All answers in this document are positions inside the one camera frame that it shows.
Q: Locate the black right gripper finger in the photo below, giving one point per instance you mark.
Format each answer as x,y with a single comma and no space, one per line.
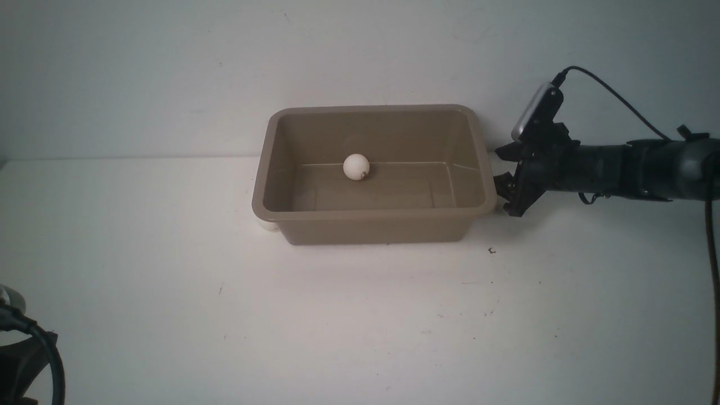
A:
505,186
513,152

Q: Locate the tan plastic bin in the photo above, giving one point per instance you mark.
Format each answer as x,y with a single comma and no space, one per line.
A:
430,176

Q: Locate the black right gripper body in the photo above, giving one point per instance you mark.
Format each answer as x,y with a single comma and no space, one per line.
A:
549,146

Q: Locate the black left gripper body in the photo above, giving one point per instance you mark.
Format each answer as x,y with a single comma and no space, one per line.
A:
21,363

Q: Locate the white ping-pong ball with mark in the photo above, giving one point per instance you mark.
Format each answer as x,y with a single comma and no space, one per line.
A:
356,167

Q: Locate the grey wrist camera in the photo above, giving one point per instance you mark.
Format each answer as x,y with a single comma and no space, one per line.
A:
13,298
531,108

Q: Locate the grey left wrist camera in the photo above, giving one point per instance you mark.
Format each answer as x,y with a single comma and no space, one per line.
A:
13,298

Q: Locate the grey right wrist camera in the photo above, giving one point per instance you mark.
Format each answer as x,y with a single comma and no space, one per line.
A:
531,108

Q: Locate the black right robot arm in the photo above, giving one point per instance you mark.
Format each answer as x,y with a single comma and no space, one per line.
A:
648,170

